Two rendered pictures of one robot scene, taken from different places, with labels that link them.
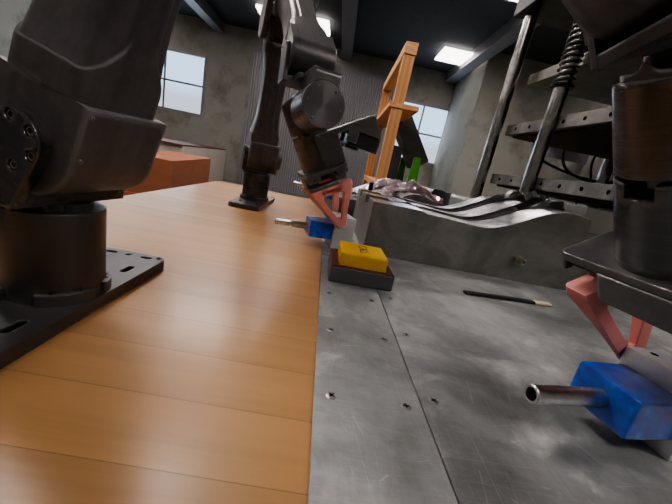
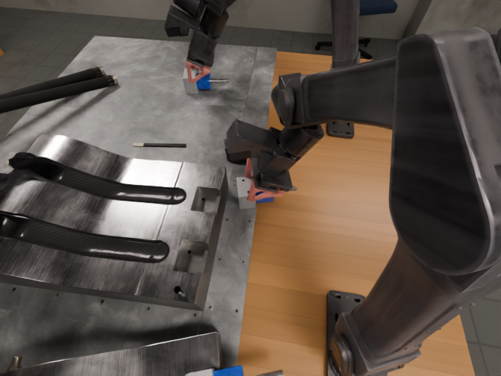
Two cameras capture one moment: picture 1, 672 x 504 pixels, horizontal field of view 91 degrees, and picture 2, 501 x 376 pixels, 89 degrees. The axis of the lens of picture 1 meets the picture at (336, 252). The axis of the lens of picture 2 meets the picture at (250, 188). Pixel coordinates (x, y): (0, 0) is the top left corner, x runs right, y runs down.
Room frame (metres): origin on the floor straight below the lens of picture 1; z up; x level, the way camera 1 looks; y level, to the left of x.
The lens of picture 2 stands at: (0.85, 0.07, 1.30)
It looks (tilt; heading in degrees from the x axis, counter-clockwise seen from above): 57 degrees down; 192
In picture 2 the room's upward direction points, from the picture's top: straight up
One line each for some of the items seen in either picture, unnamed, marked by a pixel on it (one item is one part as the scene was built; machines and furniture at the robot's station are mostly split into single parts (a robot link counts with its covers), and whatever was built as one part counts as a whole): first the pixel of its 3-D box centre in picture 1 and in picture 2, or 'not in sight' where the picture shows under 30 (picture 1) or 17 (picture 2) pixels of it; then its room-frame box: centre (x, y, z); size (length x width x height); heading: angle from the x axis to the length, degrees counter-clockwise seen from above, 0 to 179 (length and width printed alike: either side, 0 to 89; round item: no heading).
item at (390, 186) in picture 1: (404, 189); not in sight; (1.04, -0.17, 0.90); 0.26 x 0.18 x 0.08; 112
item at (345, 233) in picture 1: (313, 226); (268, 191); (0.55, 0.05, 0.83); 0.13 x 0.05 x 0.05; 108
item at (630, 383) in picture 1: (612, 397); (206, 80); (0.20, -0.20, 0.83); 0.13 x 0.05 x 0.05; 103
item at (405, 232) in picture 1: (478, 226); (84, 213); (0.70, -0.28, 0.87); 0.50 x 0.26 x 0.14; 95
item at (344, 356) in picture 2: (261, 161); (368, 351); (0.82, 0.22, 0.90); 0.09 x 0.06 x 0.06; 115
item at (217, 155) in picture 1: (188, 162); not in sight; (6.21, 3.04, 0.35); 2.06 x 0.66 x 0.70; 2
